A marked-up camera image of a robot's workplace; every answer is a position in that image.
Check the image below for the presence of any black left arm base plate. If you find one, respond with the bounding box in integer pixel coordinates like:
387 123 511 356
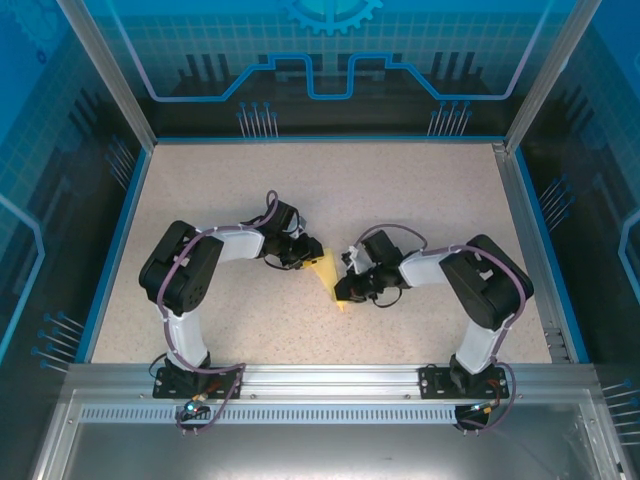
152 366 245 401

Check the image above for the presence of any grey metal sheet tray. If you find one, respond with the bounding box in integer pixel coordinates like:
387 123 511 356
29 389 640 480

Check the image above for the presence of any blue table edge strip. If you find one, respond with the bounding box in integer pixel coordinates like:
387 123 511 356
81 146 154 365
514 148 592 365

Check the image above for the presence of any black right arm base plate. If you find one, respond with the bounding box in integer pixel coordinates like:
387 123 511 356
418 365 507 401

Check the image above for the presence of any aluminium front rail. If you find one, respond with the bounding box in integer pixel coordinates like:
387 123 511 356
64 363 599 401

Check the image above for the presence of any aluminium frame post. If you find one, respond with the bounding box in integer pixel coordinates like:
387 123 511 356
55 0 157 150
503 0 604 151

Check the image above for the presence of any yellow cloth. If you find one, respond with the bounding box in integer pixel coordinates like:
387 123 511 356
310 247 347 303

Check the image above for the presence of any aluminium side rail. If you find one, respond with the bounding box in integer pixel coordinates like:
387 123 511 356
492 141 574 365

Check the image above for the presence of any blue printed enclosure panel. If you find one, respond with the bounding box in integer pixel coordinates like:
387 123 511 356
82 0 571 139

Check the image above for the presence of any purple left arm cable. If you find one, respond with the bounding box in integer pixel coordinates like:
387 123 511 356
156 188 281 435

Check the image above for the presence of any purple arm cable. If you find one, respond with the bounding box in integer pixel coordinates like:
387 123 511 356
355 223 536 434
156 188 281 435

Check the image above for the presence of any slotted metal cable duct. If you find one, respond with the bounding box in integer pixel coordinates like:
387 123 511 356
77 405 591 425

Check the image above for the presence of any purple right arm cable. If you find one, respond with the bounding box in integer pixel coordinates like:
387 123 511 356
355 223 536 434

